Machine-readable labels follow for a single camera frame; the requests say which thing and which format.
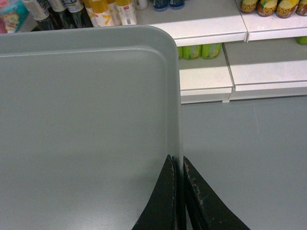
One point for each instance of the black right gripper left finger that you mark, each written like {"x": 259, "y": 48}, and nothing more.
{"x": 160, "y": 211}

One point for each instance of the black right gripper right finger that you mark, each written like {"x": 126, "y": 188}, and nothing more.
{"x": 206, "y": 210}

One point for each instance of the grey rectangular serving tray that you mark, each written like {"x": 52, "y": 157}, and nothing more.
{"x": 87, "y": 119}

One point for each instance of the white bottom store shelf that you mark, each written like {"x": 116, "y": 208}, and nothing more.
{"x": 205, "y": 80}

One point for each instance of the white store shelf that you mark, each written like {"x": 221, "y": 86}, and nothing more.
{"x": 205, "y": 80}
{"x": 198, "y": 22}

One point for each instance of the white middle store shelf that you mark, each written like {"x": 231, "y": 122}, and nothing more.
{"x": 198, "y": 22}

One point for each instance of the pale yellow juice bottle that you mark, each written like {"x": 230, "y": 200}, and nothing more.
{"x": 126, "y": 12}

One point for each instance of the yellow juice bottle front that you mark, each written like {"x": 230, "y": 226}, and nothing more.
{"x": 99, "y": 13}

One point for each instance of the blue drink bottle left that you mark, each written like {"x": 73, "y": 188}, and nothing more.
{"x": 160, "y": 5}

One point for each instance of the dark tea bottle right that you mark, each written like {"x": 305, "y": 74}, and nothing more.
{"x": 79, "y": 13}

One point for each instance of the dark tea bottle middle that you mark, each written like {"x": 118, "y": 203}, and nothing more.
{"x": 60, "y": 8}

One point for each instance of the yellow lemon tea bottles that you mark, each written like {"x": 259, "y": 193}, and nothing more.
{"x": 282, "y": 8}

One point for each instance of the teal snack bag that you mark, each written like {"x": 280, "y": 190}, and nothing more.
{"x": 12, "y": 16}

